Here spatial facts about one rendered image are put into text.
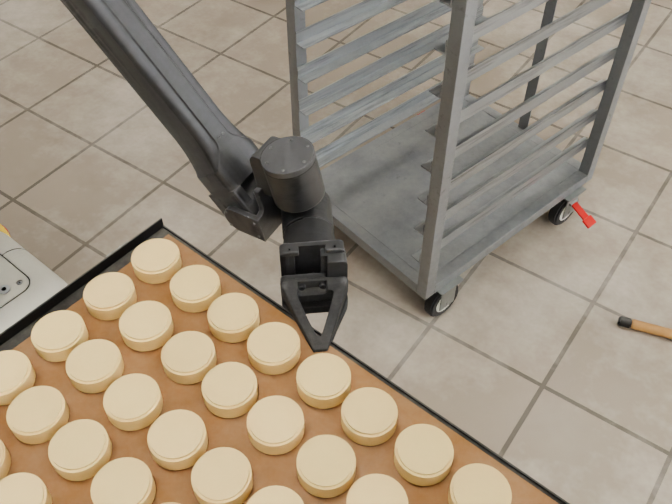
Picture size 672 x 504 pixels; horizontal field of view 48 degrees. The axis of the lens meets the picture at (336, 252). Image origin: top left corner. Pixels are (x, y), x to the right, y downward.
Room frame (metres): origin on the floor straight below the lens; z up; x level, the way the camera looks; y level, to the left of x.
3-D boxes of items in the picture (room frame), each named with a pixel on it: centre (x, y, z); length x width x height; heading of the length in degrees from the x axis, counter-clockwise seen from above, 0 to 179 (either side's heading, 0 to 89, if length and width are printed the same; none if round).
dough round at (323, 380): (0.38, 0.01, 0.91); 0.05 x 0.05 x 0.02
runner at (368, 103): (1.64, -0.16, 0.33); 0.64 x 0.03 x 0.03; 131
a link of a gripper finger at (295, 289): (0.47, 0.02, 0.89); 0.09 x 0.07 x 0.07; 6
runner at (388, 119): (1.64, -0.16, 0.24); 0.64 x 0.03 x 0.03; 131
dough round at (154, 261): (0.53, 0.19, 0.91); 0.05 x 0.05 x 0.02
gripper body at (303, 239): (0.54, 0.03, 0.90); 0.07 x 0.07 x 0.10; 6
